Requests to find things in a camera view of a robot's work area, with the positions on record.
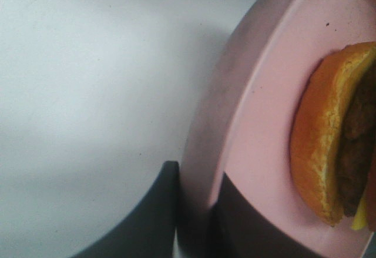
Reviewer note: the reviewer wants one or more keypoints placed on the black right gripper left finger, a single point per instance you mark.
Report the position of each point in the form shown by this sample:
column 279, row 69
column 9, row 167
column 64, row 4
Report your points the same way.
column 149, row 229

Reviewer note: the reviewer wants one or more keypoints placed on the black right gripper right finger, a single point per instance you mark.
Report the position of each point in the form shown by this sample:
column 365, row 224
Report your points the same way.
column 237, row 229

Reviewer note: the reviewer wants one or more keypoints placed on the pink round plate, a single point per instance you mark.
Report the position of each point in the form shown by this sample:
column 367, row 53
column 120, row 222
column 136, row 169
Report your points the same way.
column 242, row 125

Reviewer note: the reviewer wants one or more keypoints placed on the burger with lettuce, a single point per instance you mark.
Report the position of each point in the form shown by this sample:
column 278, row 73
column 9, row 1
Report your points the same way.
column 318, row 124

